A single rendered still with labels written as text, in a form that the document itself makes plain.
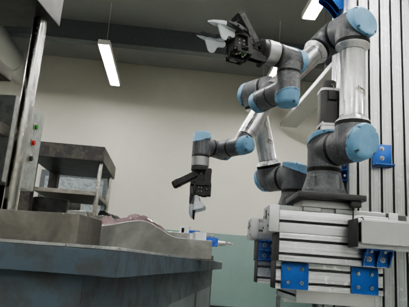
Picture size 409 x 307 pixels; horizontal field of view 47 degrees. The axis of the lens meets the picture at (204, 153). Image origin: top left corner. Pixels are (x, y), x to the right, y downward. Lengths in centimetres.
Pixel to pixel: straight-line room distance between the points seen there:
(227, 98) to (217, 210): 210
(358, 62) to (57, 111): 754
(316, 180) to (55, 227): 92
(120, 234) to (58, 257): 77
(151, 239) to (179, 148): 705
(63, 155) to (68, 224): 478
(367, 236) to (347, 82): 50
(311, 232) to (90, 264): 106
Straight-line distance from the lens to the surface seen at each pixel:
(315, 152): 165
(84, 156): 576
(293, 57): 149
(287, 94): 144
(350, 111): 160
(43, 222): 106
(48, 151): 585
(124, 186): 832
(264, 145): 221
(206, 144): 192
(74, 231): 103
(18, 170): 208
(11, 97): 231
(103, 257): 62
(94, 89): 884
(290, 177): 212
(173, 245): 141
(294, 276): 160
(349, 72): 165
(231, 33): 139
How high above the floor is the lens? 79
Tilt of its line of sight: 13 degrees up
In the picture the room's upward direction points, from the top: 4 degrees clockwise
